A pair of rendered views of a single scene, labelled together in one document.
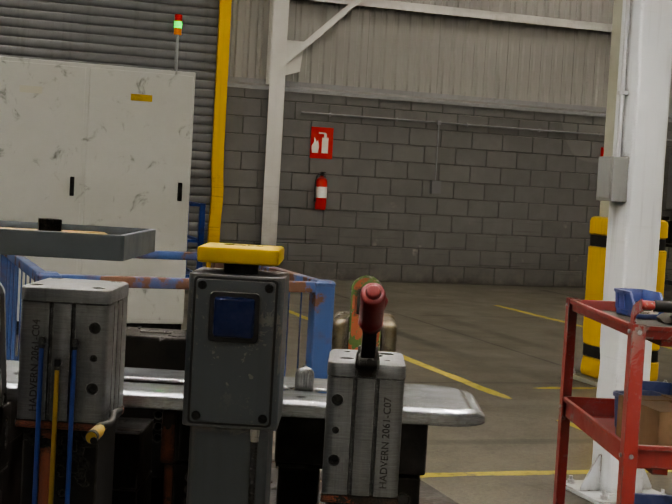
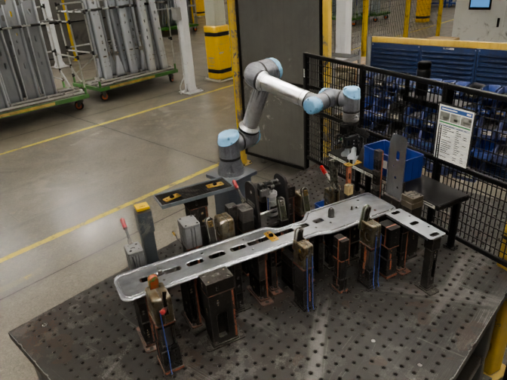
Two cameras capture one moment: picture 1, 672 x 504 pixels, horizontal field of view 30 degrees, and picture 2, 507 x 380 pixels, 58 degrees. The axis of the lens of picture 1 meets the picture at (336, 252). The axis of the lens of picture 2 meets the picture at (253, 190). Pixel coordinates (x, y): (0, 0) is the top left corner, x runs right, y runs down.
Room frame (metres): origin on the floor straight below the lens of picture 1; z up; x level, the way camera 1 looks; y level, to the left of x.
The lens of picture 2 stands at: (2.83, -0.32, 2.11)
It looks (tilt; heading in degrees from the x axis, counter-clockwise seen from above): 26 degrees down; 153
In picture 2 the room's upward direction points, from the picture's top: 4 degrees counter-clockwise
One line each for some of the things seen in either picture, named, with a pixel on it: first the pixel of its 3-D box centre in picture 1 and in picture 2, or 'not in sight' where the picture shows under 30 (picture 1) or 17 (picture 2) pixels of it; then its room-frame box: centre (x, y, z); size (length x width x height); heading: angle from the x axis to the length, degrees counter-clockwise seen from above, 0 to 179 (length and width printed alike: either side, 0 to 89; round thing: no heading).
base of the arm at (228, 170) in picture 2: not in sight; (230, 163); (0.72, 0.64, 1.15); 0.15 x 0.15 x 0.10
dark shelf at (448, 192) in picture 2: not in sight; (389, 173); (1.09, 1.46, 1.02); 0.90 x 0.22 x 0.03; 179
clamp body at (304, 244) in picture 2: not in sight; (303, 274); (1.45, 0.61, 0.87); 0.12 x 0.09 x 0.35; 179
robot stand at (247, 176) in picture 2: not in sight; (234, 203); (0.72, 0.64, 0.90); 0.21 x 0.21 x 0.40; 19
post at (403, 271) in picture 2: not in sight; (400, 244); (1.49, 1.17, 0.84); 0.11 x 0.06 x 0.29; 179
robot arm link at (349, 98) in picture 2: not in sight; (351, 99); (1.29, 0.99, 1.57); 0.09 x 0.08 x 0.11; 20
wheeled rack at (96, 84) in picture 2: not in sight; (121, 44); (-6.76, 1.85, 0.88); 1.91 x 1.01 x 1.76; 111
